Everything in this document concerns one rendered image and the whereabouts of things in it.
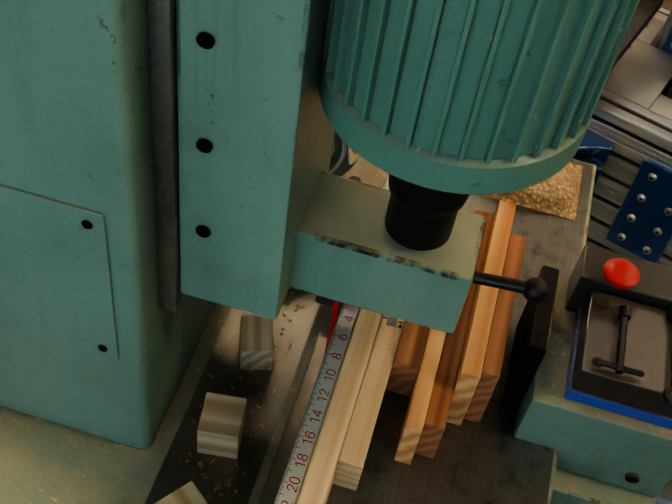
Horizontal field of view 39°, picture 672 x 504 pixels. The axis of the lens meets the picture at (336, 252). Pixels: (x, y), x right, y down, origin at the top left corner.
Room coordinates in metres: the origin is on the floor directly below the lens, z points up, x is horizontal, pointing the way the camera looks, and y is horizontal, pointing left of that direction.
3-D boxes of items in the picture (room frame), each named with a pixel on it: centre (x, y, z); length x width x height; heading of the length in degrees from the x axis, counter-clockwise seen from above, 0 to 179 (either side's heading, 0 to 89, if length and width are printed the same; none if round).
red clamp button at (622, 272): (0.54, -0.23, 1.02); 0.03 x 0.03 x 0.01
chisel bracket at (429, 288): (0.50, -0.04, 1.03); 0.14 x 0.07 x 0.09; 82
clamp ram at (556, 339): (0.50, -0.21, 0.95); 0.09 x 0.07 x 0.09; 172
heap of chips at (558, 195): (0.76, -0.18, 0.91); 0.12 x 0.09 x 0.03; 82
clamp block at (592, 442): (0.50, -0.25, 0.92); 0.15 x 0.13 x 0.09; 172
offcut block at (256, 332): (0.54, 0.06, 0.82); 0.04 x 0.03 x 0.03; 12
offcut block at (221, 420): (0.45, 0.08, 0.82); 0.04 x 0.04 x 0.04; 0
